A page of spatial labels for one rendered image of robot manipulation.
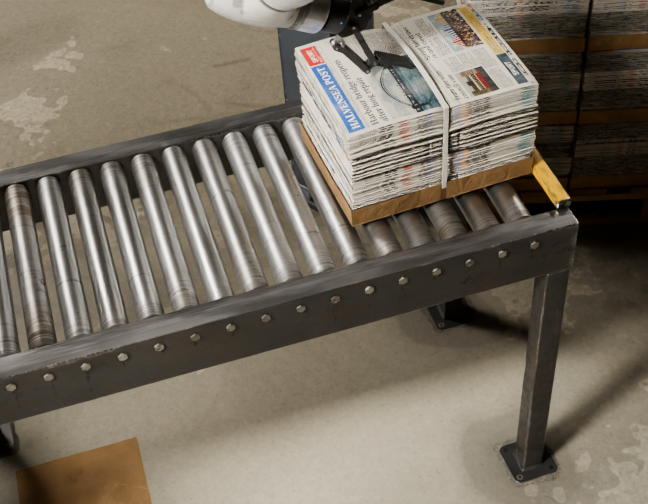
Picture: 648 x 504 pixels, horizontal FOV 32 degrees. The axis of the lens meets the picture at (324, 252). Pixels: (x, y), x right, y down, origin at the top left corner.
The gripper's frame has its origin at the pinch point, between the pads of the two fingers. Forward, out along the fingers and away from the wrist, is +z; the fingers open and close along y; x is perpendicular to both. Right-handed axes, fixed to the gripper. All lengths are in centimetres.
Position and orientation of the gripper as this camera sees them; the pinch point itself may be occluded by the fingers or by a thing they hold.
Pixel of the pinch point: (419, 30)
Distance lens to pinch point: 206.9
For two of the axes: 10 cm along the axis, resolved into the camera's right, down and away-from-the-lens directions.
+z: 8.8, 0.9, 4.7
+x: 3.0, 6.7, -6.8
